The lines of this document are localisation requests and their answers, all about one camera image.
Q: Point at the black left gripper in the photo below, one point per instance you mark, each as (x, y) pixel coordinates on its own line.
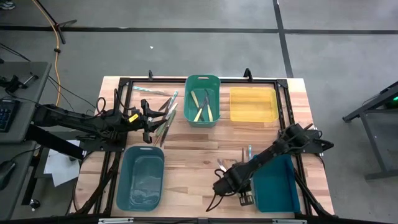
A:
(133, 124)

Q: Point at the black tripod stand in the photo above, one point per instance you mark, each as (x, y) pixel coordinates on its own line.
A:
(68, 22)

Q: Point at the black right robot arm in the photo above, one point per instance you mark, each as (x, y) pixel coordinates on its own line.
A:
(273, 149)

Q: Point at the black computer mouse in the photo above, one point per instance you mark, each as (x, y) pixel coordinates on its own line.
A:
(6, 174)

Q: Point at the person's shoe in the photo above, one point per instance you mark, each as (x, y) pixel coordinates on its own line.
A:
(6, 4)

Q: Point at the grey desk top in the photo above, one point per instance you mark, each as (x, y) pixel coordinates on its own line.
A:
(31, 81)
(18, 199)

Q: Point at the grey side table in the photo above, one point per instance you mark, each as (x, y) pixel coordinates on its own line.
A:
(379, 137)

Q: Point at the large teal plastic bin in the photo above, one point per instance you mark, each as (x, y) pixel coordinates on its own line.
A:
(140, 180)

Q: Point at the black aluminium rig frame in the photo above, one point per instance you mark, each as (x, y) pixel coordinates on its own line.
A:
(161, 81)

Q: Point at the white paper sheets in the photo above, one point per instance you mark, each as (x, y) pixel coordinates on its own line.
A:
(59, 168)

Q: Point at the black computer keyboard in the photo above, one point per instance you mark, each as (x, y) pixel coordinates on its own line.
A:
(7, 115)

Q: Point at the yellow translucent plastic tray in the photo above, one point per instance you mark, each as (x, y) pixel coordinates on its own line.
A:
(253, 104)

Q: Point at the green plastic bin with slot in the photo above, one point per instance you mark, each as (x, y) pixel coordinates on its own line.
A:
(202, 82)

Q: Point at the black frame clamp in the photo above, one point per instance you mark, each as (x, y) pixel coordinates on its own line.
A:
(150, 75)
(247, 74)

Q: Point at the silver cutlery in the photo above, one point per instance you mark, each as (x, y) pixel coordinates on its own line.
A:
(249, 152)

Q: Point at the blue rectangular plastic bin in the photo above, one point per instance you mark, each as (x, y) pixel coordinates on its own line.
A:
(273, 193)

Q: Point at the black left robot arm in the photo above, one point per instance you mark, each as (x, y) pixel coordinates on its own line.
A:
(77, 119)

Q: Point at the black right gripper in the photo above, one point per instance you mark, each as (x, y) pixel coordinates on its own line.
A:
(230, 183)

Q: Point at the black support beam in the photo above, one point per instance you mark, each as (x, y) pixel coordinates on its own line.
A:
(53, 141)

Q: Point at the black tool on desk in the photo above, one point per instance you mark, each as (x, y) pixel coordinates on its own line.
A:
(12, 83)

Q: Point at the silver metal bracket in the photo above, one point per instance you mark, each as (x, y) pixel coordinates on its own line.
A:
(289, 221)
(115, 221)

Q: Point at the black round caster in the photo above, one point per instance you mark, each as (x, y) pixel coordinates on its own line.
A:
(35, 204)

